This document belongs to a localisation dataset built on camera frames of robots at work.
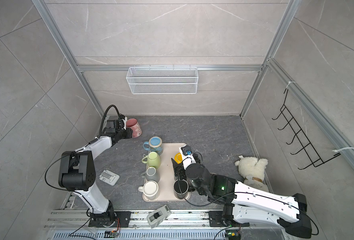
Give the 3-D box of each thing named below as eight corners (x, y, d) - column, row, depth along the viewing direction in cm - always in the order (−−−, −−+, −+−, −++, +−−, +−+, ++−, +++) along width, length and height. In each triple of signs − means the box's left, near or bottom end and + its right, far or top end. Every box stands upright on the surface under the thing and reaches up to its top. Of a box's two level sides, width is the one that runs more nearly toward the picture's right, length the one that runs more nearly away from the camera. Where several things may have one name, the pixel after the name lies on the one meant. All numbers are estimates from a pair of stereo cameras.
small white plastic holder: (99, 179, 89) (97, 178, 87) (106, 170, 92) (104, 168, 91) (113, 186, 86) (112, 184, 84) (120, 176, 90) (119, 174, 88)
